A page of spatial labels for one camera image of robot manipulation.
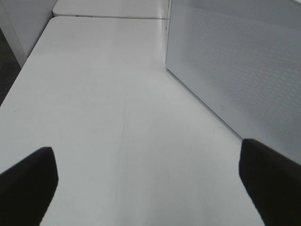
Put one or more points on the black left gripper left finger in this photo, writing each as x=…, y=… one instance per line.
x=27, y=189

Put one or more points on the white microwave door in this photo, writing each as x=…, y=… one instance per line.
x=243, y=59

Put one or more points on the white microwave oven body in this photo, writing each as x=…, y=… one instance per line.
x=166, y=14

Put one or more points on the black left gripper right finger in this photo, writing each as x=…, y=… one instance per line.
x=273, y=183

